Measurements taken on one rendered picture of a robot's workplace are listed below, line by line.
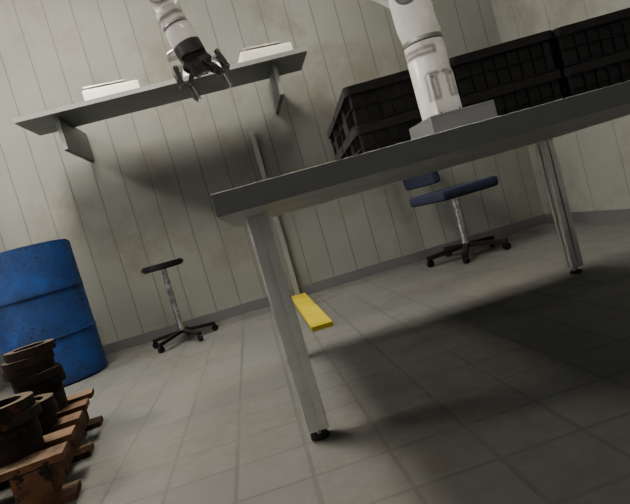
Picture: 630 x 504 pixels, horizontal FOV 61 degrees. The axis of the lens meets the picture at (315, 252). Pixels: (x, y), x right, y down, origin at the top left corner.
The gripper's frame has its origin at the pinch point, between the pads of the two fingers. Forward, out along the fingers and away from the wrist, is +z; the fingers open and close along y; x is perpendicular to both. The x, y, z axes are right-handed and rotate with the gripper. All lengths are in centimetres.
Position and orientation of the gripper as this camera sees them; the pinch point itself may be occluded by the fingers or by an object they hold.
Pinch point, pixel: (213, 92)
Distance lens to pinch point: 151.0
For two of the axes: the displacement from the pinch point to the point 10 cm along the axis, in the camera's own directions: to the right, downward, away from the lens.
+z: 5.0, 8.7, 0.8
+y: 7.9, -4.9, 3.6
